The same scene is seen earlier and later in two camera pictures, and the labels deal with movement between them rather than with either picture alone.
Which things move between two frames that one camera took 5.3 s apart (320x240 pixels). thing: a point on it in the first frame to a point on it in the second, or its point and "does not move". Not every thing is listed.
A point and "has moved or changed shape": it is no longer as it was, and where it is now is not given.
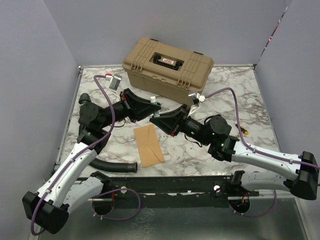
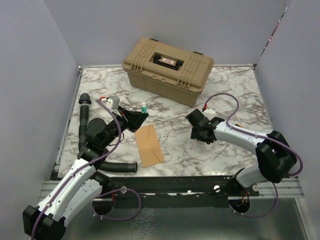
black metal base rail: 175,192 does not move
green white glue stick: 153,100 has moved or changed shape
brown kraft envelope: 150,148 does not move
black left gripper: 136,107 to 133,120
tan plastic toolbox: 167,70 does not move
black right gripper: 171,122 to 195,134
